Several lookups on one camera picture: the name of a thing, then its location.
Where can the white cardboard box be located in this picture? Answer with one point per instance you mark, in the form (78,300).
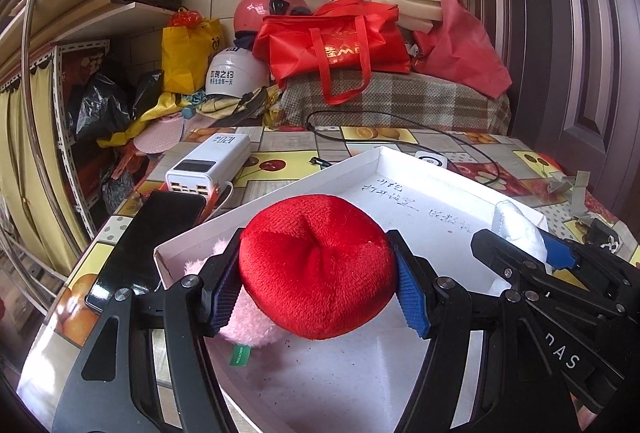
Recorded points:
(350,373)

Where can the red tote bag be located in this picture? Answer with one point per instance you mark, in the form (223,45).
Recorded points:
(345,43)

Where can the steel pipe rail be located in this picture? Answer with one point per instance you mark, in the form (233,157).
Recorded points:
(31,63)

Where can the yellow curtain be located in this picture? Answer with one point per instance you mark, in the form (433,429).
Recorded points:
(30,163)

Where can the pink plush toy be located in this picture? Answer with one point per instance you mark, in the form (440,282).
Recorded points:
(250,326)

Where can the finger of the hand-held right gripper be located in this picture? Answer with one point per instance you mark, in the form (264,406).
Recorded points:
(495,254)
(557,251)

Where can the brown door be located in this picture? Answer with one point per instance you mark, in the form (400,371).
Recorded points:
(575,63)

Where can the black smartphone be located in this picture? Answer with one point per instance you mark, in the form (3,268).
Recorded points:
(145,243)

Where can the yellow plastic sheet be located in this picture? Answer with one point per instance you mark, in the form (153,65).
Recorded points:
(157,107)

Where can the white power bank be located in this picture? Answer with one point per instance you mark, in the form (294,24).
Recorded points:
(210,158)

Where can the white face mask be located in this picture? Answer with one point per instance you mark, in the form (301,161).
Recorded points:
(517,225)

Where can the black plastic bag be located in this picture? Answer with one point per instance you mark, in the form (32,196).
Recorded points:
(100,105)

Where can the plaid blanket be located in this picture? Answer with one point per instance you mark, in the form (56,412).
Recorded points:
(400,100)

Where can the red cloth bag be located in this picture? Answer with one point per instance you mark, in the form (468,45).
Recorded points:
(460,48)

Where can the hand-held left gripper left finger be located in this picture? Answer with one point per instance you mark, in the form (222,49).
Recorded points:
(225,294)

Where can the grey folded stand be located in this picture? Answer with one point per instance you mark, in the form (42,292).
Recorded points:
(577,200)

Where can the wooden shelf board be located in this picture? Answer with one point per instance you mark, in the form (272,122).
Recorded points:
(100,16)

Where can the yellow shopping bag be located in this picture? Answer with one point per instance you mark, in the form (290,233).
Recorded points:
(185,58)

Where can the white metal rack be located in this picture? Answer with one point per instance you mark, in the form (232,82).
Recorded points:
(61,113)

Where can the red plush toy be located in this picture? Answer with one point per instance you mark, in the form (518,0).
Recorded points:
(315,263)

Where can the white helmet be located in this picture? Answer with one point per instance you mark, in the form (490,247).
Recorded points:
(235,73)

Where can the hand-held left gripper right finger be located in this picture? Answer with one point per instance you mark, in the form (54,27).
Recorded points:
(410,304)

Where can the red helmet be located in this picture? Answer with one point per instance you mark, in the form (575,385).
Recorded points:
(255,10)

